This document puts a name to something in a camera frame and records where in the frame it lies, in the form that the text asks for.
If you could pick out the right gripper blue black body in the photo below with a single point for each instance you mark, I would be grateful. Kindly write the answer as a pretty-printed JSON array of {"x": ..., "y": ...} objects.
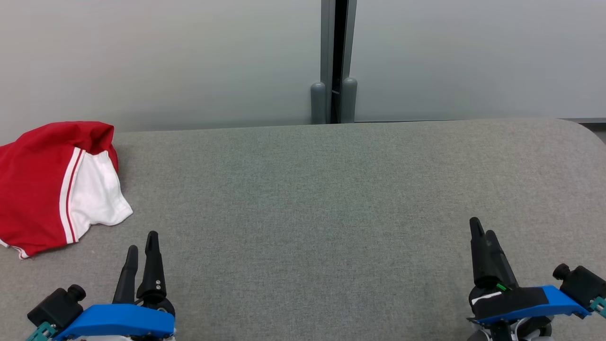
[{"x": 521, "y": 303}]

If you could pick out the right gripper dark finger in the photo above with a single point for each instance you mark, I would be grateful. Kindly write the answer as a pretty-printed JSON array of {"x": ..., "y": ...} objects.
[
  {"x": 479, "y": 255},
  {"x": 501, "y": 270}
]

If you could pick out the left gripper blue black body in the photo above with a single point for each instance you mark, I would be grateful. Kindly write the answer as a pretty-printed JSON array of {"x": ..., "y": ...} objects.
[{"x": 118, "y": 322}]

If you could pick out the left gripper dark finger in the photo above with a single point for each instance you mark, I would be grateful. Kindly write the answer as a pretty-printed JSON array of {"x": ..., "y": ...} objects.
[
  {"x": 128, "y": 279},
  {"x": 153, "y": 270}
]

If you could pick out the red white basketball jersey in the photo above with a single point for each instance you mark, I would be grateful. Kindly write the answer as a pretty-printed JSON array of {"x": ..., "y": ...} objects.
[{"x": 33, "y": 189}]

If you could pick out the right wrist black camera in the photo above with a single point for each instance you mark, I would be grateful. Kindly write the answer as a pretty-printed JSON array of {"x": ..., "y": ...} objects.
[{"x": 580, "y": 284}]

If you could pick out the grey partition base rail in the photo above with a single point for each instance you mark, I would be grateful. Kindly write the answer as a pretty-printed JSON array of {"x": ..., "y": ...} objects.
[{"x": 582, "y": 121}]

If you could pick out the grey rounded partition post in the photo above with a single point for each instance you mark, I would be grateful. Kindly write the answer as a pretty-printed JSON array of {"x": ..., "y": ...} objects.
[
  {"x": 349, "y": 102},
  {"x": 318, "y": 104}
]

